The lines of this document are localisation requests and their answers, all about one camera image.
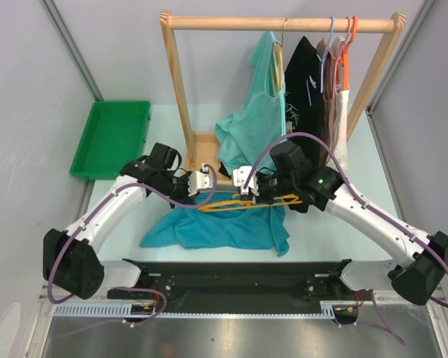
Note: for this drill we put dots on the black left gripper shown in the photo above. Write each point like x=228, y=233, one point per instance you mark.
x=184, y=197

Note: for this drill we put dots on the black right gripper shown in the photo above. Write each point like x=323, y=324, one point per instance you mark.
x=260, y=195

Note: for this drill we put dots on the yellow plastic hanger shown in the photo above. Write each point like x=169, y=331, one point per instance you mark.
x=235, y=204

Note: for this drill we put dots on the teal blue t shirt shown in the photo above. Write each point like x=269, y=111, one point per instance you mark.
x=253, y=229

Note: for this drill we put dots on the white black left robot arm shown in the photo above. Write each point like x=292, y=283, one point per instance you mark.
x=70, y=256

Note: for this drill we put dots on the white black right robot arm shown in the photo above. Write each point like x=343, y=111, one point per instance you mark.
x=419, y=260

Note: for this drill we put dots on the mint green t shirt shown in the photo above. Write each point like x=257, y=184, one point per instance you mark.
x=245, y=133

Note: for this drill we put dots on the black t shirt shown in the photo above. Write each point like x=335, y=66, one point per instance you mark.
x=304, y=105

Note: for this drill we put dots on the wooden hanger metal hook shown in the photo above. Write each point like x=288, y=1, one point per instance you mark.
x=277, y=69

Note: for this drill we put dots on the light blue plastic hanger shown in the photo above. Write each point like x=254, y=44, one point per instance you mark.
x=323, y=57

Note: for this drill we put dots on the orange plastic hanger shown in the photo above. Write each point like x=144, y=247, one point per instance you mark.
x=344, y=83

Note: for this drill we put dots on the pink plastic hanger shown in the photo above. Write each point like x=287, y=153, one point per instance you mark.
x=340, y=54

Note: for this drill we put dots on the wooden clothes rack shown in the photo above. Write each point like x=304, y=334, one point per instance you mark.
x=196, y=120

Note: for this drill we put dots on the white garment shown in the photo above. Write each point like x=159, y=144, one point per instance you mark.
x=342, y=99

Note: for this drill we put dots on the green plastic tray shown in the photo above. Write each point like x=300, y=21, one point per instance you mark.
x=115, y=133

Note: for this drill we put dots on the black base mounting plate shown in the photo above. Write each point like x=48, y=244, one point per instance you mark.
x=253, y=286

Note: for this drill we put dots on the pink beige garment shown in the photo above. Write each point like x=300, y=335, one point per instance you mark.
x=329, y=95

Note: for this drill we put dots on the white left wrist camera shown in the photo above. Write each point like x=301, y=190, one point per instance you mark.
x=199, y=180

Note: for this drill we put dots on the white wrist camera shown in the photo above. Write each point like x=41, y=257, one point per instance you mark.
x=199, y=180
x=245, y=180

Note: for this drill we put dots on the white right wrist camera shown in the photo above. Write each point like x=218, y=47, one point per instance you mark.
x=245, y=180

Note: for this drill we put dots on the white slotted cable duct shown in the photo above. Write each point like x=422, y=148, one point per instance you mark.
x=141, y=311

